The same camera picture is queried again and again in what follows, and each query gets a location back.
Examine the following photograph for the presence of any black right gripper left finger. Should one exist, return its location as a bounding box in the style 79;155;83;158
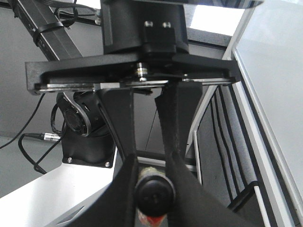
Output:
46;153;138;227

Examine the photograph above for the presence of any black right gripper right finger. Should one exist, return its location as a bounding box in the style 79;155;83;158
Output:
166;153;252;227

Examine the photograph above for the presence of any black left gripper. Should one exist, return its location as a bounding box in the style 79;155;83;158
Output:
25;0;240;159

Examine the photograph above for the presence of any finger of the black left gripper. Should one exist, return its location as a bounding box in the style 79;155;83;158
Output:
155;82;203;158

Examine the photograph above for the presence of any white whiteboard marker pen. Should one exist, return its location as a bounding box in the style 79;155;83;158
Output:
134;167;176;217

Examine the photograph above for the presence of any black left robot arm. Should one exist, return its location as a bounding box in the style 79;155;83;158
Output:
9;0;240;164

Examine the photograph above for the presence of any orange round magnet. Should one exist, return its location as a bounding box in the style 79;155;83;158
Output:
138;211;166;227

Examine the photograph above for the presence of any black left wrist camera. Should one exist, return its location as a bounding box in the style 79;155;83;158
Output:
56;92;116;168

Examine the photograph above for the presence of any black camera cable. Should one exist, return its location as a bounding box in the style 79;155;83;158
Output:
0;92;69;175

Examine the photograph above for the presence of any white whiteboard with aluminium frame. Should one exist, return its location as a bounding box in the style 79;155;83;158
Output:
225;0;303;227

